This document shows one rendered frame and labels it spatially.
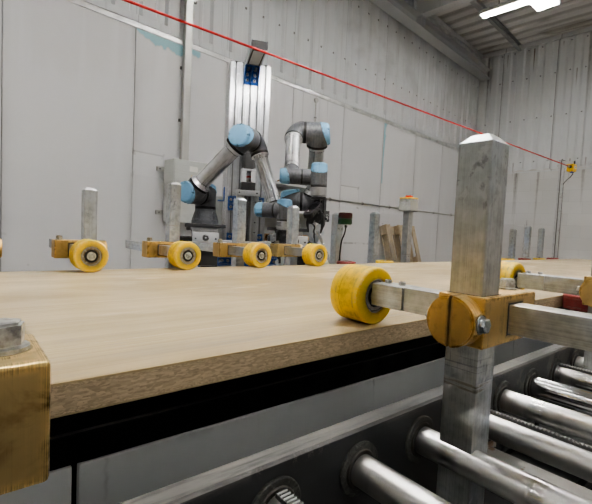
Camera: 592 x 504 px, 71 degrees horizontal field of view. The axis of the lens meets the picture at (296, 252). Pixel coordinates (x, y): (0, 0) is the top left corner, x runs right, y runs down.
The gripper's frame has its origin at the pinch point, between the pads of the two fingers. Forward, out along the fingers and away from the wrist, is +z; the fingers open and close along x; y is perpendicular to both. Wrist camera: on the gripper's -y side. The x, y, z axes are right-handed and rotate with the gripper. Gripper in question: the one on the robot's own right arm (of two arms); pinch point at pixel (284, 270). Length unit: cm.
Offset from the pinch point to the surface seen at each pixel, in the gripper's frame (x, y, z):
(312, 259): 28, -52, -10
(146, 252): 80, -33, -11
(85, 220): 97, -33, -20
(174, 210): 71, -33, -25
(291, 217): 22.8, -32.3, -25.3
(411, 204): -53, -35, -36
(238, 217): 47, -33, -24
